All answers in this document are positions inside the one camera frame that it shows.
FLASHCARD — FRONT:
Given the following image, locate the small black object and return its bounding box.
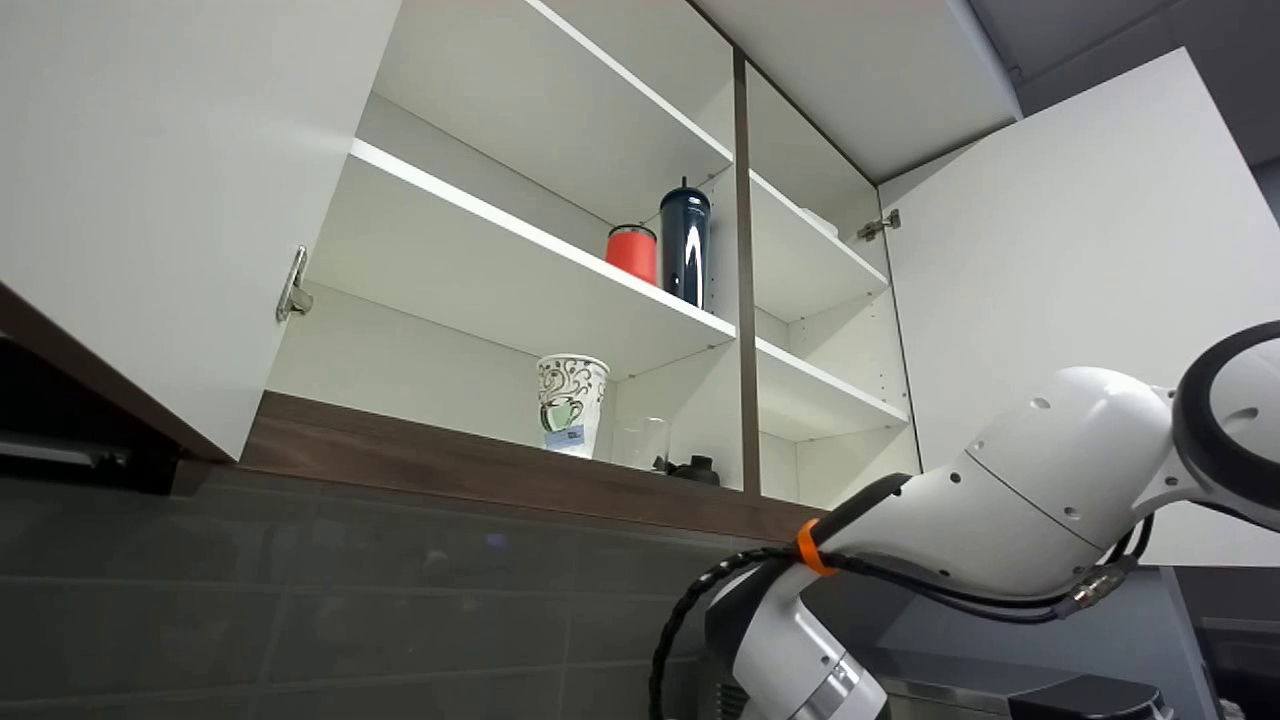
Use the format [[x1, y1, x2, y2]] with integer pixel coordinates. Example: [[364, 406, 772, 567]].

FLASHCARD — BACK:
[[652, 450, 725, 486]]

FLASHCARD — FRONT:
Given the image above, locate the orange cable tie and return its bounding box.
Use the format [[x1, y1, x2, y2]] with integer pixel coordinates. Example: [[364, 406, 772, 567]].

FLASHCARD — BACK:
[[793, 514, 834, 576]]

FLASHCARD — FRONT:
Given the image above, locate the dark blue tumbler bottle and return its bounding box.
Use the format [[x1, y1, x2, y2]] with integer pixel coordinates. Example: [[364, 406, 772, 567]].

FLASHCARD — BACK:
[[658, 177, 717, 311]]

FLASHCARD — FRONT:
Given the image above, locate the white cabinet door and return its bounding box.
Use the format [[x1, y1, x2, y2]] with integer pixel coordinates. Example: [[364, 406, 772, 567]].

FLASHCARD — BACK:
[[884, 43, 1280, 572], [0, 0, 404, 463]]

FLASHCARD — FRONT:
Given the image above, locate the red cup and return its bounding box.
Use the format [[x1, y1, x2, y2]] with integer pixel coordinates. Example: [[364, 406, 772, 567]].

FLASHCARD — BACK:
[[606, 219, 665, 288]]

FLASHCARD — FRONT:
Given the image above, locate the black box device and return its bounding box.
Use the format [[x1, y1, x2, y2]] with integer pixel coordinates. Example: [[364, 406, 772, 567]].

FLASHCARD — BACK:
[[1010, 671, 1172, 720]]

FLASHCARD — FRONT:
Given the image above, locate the white wall cabinet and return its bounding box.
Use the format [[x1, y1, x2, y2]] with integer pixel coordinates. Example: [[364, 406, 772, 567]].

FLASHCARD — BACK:
[[243, 0, 1023, 562]]

